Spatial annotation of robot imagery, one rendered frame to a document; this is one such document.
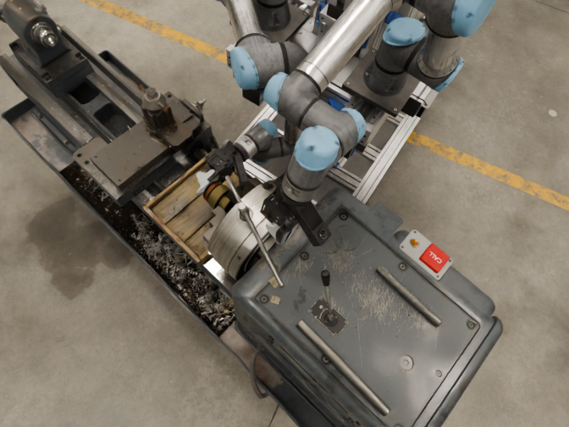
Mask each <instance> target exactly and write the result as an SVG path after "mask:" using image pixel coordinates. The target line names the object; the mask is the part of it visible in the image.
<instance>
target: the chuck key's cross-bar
mask: <svg viewBox="0 0 569 427"><path fill-rule="evenodd" d="M225 179H226V180H227V182H228V184H229V187H230V189H231V191H232V192H233V194H234V196H235V199H236V201H237V202H238V204H239V203H240V202H242V201H241V199H240V196H239V194H238V192H237V190H236V189H235V186H234V184H233V182H232V180H231V179H230V177H229V175H227V176H225ZM242 213H243V214H244V216H245V218H246V221H247V222H248V224H249V225H250V227H251V231H252V233H253V235H254V236H255V238H256V240H257V243H258V245H259V247H260V248H261V250H262V253H263V255H264V257H265V258H266V260H267V262H268V265H269V267H270V269H271V270H272V272H273V275H274V277H275V279H276V280H277V282H278V284H279V287H280V288H283V287H284V286H285V284H284V282H283V281H282V280H281V278H280V276H279V273H278V271H277V269H276V268H275V266H274V264H273V261H272V259H271V258H270V256H269V254H268V251H267V249H266V247H265V246H264V244H263V242H262V239H261V237H260V236H259V234H258V232H257V229H256V227H255V225H254V224H253V222H252V220H251V217H250V215H249V213H248V212H247V210H246V211H244V212H242Z"/></svg>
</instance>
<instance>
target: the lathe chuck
mask: <svg viewBox="0 0 569 427"><path fill-rule="evenodd" d="M267 182H268V183H269V184H272V185H273V188H272V189H270V190H265V189H264V188H263V185H262V184H260V185H258V186H256V187H255V188H253V189H252V190H251V191H249V192H248V193H247V194H245V195H244V196H243V198H241V201H242V202H244V203H245V204H246V206H247V207H248V209H250V210H251V211H252V212H253V215H252V217H251V220H252V222H253V224H254V225H255V227H257V226H258V225H259V224H260V223H261V222H262V221H263V220H264V219H265V217H264V216H263V215H262V214H261V213H260V210H261V208H262V204H263V201H264V199H265V198H267V197H268V196H269V195H270V194H271V193H272V192H273V191H274V190H275V188H276V185H275V184H274V180H268V181H267ZM251 233H252V231H251V227H250V225H249V224H248V222H247V221H246V220H244V219H243V218H241V212H240V210H239V209H238V203H236V204H235V205H234V207H232V209H230V211H228V213H226V215H225V216H224V217H223V219H222V220H221V221H220V223H219V224H218V226H217V228H216V229H215V231H214V232H213V234H212V236H211V238H210V240H209V243H208V245H207V249H208V250H209V251H211V252H212V253H213V255H214V256H213V255H212V254H211V253H210V252H208V254H209V255H210V256H211V257H212V258H213V259H214V260H215V261H216V262H217V263H218V264H219V265H220V266H221V267H222V268H223V269H224V270H225V271H226V272H227V273H228V268H229V264H230V262H231V260H232V258H233V256H234V255H235V254H236V252H237V251H238V249H239V248H240V246H241V245H242V243H243V242H244V241H245V239H246V238H247V237H248V236H249V235H250V234H251Z"/></svg>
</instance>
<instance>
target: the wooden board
mask: <svg viewBox="0 0 569 427"><path fill-rule="evenodd" d="M214 149H215V148H214ZM214 149H213V150H214ZM210 153H211V152H210ZM206 156H207V155H206ZM206 156H205V157H206ZM205 157H204V158H203V159H201V160H200V161H201V162H200V161H199V162H198V163H196V164H195V165H194V166H193V167H192V168H190V169H189V170H187V171H186V172H185V173H184V174H182V176H181V177H179V179H177V181H175V182H174V183H173V184H171V185H170V186H169V187H167V188H166V189H165V190H164V191H162V192H161V193H159V194H158V195H157V196H156V197H154V198H153V199H152V200H151V201H150V202H149V203H147V204H146V205H145V206H144V208H143V207H142V208H143V209H144V210H145V211H146V212H147V213H148V214H149V215H150V216H151V217H152V218H153V216H155V217H154V218H153V219H154V220H155V221H156V222H157V223H158V224H159V225H160V226H161V227H162V228H163V229H164V230H165V231H166V232H167V233H168V234H169V235H170V236H171V237H172V238H173V239H174V240H175V241H176V242H177V243H178V244H179V245H180V246H181V247H182V248H183V249H184V250H185V251H186V252H187V253H188V254H189V255H190V256H191V257H192V258H193V259H194V260H195V261H196V262H197V263H199V264H200V265H201V264H203V263H204V262H205V261H206V260H207V259H208V258H209V257H210V255H209V254H208V252H209V250H208V249H207V247H206V248H205V245H206V246H207V245H208V244H207V243H206V242H205V241H204V240H203V239H202V238H203V234H205V233H206V232H207V229H208V228H210V226H209V221H210V220H211V219H213V214H212V211H213V208H212V207H211V206H210V205H209V204H208V202H207V201H206V200H205V199H204V197H203V194H200V195H197V194H196V192H197V190H198V189H199V187H200V184H199V182H198V179H197V177H196V174H197V173H198V172H200V171H201V172H203V173H207V172H208V171H209V169H208V168H207V167H208V166H209V165H208V164H207V163H206V159H205ZM199 164H200V165H199ZM202 167H203V168H202ZM233 174H235V175H233ZM233 174H232V175H231V176H230V179H231V180H232V182H234V183H233V184H234V186H235V187H238V186H240V184H239V177H237V176H238V174H237V171H236V168H235V171H234V172H233ZM232 177H233V178H232ZM166 190H167V191H166ZM169 194H170V195H169ZM166 196H167V197H168V198H167V197H166ZM177 199H178V200H177ZM176 200H177V201H176ZM152 201H153V202H152ZM162 201H163V202H162ZM166 201H167V202H166ZM176 204H177V205H176ZM166 205H167V206H166ZM178 205H180V206H178ZM154 206H155V207H154ZM157 206H159V209H158V207H157ZM182 206H183V207H182ZM174 207H175V208H174ZM180 207H181V208H182V210H181V209H180ZM161 208H162V210H160V209H161ZM178 208H179V209H178ZM174 209H175V210H176V211H174ZM177 209H178V210H177ZM152 210H153V211H152ZM183 210H184V212H183ZM157 211H158V212H159V213H157ZM154 212H155V213H154ZM173 213H174V214H173ZM156 214H157V215H156ZM160 214H163V216H162V215H160ZM170 214H173V215H170ZM181 214H182V215H181ZM188 214H189V215H190V216H188ZM164 216H165V218H163V217H164ZM172 216H173V217H172ZM177 216H178V217H177ZM181 216H182V217H183V218H181ZM161 217H162V218H161ZM175 217H176V218H175ZM171 218H172V219H171ZM169 219H170V220H169ZM164 221H165V222H164ZM168 222H170V223H171V224H170V223H168ZM167 223H168V224H167ZM162 225H163V226H162ZM171 225H172V226H173V227H172V226H171ZM200 225H204V226H203V227H202V226H200ZM205 225H206V227H205ZM190 226H191V227H190ZM210 229H211V228H210ZM175 231H176V232H175ZM193 231H194V232H193ZM178 232H179V234H178V235H177V233H178ZM172 233H173V234H172ZM183 233H184V234H183ZM191 233H192V235H191ZM182 234H183V235H182ZM186 237H187V238H186ZM191 237H192V239H190V238H191ZM182 239H183V240H182ZM189 239H190V240H189ZM203 242H204V243H203ZM197 244H199V245H197ZM201 244H202V246H200V245H201ZM195 245H197V246H198V247H197V246H196V247H195ZM203 245H204V247H203ZM200 247H201V248H200ZM197 248H198V249H199V248H200V249H199V250H200V251H199V250H197ZM201 249H202V250H201ZM204 249H206V250H204ZM195 251H196V252H197V253H198V254H196V252H195ZM201 253H203V254H201ZM199 254H201V255H199Z"/></svg>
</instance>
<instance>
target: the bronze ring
mask: <svg viewBox="0 0 569 427"><path fill-rule="evenodd" d="M229 190H230V188H228V187H227V186H226V185H223V184H222V183H221V182H219V181H217V180H216V181H214V182H212V183H211V184H210V185H208V187H207V188H206V189H205V191H204V193H203V197H204V199H205V200H206V201H207V202H208V204H209V205H210V206H211V207H212V208H213V209H215V208H216V207H217V206H220V207H221V208H222V209H223V210H224V211H225V212H226V213H228V211H230V209H232V207H234V204H233V203H232V202H231V201H230V200H229V199H228V198H227V197H226V196H227V194H228V192H229Z"/></svg>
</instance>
